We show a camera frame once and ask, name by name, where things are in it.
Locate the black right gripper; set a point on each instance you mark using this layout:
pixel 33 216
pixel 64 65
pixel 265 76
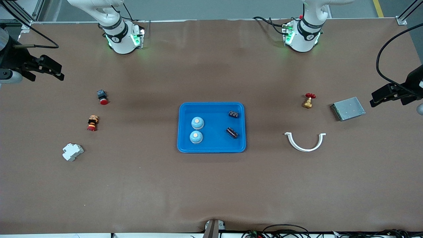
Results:
pixel 12 59

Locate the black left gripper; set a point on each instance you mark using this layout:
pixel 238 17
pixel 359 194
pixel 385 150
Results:
pixel 413 82

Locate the dark cylindrical capacitor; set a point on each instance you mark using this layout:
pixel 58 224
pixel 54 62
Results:
pixel 232 132
pixel 234 114

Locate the light blue desk bell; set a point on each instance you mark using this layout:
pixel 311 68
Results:
pixel 197 123
pixel 196 137

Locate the grey metal box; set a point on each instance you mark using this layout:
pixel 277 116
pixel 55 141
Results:
pixel 348 109

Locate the red emergency stop button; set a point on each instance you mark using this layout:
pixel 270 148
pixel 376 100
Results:
pixel 103 100

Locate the red yellow stacked push button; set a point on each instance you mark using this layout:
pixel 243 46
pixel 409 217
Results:
pixel 93 124

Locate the white circuit breaker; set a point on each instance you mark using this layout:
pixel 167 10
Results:
pixel 72 152

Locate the white curved pipe clamp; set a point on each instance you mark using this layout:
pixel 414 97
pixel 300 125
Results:
pixel 305 149

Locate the blue plastic tray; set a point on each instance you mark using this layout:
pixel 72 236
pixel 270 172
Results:
pixel 214 142

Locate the brown table mat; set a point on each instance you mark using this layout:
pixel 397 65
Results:
pixel 211 185

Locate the aluminium frame post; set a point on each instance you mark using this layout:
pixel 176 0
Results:
pixel 401 21
pixel 26 27

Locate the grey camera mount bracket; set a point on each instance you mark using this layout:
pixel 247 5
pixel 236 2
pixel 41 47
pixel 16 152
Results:
pixel 211 229

